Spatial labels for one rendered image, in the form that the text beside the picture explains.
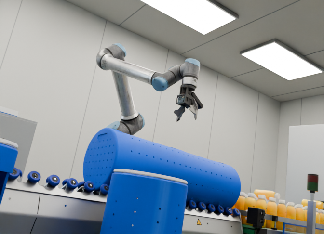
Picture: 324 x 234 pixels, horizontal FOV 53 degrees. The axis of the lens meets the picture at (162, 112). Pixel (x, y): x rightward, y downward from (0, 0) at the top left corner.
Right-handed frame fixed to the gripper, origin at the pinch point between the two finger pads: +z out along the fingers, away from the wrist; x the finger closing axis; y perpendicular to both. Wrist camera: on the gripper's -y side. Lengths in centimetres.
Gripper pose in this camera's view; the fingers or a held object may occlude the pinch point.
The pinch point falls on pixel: (186, 121)
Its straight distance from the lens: 183.6
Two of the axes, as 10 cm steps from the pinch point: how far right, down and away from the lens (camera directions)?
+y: -7.4, -2.8, -6.1
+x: 6.6, -0.9, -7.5
